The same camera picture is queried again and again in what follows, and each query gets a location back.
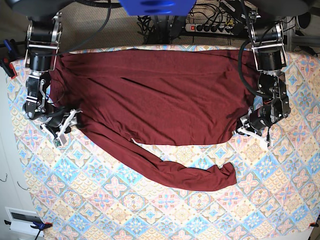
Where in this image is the white wall outlet box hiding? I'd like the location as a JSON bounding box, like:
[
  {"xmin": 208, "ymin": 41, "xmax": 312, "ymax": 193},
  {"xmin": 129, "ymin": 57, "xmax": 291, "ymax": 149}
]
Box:
[{"xmin": 5, "ymin": 206, "xmax": 42, "ymax": 237}]

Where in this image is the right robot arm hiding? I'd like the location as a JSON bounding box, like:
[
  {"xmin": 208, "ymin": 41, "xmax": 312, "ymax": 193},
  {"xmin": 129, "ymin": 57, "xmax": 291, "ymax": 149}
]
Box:
[{"xmin": 23, "ymin": 12, "xmax": 68, "ymax": 137}]

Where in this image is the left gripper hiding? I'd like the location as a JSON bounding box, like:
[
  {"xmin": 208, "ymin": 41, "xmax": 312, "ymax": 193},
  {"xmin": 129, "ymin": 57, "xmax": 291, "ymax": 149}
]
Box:
[{"xmin": 240, "ymin": 106, "xmax": 273, "ymax": 131}]

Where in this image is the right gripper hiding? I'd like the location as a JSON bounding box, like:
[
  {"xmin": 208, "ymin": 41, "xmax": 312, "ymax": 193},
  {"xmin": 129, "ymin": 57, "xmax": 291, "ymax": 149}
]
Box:
[{"xmin": 37, "ymin": 107, "xmax": 70, "ymax": 134}]

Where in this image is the blue orange clamp lower left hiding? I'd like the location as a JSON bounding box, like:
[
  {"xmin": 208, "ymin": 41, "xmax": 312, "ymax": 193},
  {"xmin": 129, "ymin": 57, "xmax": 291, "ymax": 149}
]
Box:
[{"xmin": 3, "ymin": 219, "xmax": 53, "ymax": 240}]

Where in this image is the dark red t-shirt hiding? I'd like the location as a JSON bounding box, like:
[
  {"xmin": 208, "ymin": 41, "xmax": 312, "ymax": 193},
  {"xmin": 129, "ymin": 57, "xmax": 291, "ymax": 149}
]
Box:
[{"xmin": 49, "ymin": 49, "xmax": 254, "ymax": 192}]

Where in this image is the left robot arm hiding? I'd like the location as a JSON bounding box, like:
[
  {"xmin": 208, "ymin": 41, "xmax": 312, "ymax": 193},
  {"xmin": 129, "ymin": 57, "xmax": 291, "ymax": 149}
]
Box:
[{"xmin": 235, "ymin": 1, "xmax": 291, "ymax": 136}]

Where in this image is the blue orange clamp upper left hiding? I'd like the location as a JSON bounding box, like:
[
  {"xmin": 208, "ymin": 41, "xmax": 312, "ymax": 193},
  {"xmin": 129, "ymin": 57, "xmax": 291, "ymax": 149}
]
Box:
[{"xmin": 0, "ymin": 39, "xmax": 18, "ymax": 79}]

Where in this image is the blue orange clamp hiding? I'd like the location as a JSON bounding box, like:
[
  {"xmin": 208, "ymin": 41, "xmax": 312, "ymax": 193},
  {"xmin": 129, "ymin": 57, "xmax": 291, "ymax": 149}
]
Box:
[
  {"xmin": 3, "ymin": 219, "xmax": 53, "ymax": 240},
  {"xmin": 0, "ymin": 39, "xmax": 18, "ymax": 79}
]

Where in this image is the white power strip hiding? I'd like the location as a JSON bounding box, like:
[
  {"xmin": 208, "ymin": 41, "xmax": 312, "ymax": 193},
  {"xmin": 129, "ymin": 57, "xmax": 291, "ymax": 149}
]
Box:
[{"xmin": 185, "ymin": 23, "xmax": 233, "ymax": 35}]

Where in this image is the orange clamp lower right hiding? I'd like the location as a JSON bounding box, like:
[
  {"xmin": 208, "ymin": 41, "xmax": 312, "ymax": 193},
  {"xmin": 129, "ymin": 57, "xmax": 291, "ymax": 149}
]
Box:
[{"xmin": 309, "ymin": 222, "xmax": 320, "ymax": 228}]

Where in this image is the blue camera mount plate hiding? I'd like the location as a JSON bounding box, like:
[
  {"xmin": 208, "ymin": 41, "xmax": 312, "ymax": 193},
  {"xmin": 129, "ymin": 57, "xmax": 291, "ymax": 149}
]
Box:
[{"xmin": 119, "ymin": 0, "xmax": 196, "ymax": 16}]

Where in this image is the patterned tile tablecloth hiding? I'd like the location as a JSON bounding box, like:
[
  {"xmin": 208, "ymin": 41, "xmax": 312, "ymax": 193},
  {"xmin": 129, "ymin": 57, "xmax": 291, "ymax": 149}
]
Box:
[{"xmin": 5, "ymin": 53, "xmax": 320, "ymax": 240}]

